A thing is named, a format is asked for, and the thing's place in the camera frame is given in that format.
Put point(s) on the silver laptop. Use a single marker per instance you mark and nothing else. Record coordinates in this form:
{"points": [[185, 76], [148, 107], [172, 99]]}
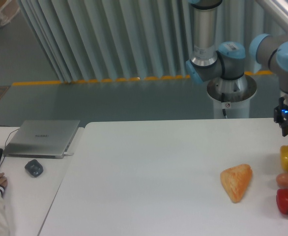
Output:
{"points": [[42, 139]]}

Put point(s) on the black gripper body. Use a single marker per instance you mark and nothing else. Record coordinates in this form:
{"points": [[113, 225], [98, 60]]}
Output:
{"points": [[281, 112]]}

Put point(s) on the brown egg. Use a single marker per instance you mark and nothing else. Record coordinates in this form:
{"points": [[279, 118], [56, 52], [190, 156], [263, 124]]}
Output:
{"points": [[282, 179]]}

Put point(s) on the red bell pepper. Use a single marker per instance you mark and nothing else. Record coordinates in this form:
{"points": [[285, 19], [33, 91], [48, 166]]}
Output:
{"points": [[282, 200]]}

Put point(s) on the triangular orange bread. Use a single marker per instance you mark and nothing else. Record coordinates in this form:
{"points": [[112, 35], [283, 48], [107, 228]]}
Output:
{"points": [[235, 181]]}

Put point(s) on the black computer mouse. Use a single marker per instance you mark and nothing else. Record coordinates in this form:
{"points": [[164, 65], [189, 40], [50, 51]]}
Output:
{"points": [[34, 168]]}

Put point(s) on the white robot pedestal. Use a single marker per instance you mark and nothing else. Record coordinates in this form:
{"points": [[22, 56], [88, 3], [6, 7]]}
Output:
{"points": [[231, 98]]}

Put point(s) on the cardboard box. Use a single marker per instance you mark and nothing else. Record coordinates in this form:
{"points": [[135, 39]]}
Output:
{"points": [[8, 10]]}

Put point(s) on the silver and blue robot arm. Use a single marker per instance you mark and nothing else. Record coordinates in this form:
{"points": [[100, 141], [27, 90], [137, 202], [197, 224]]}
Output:
{"points": [[223, 67]]}

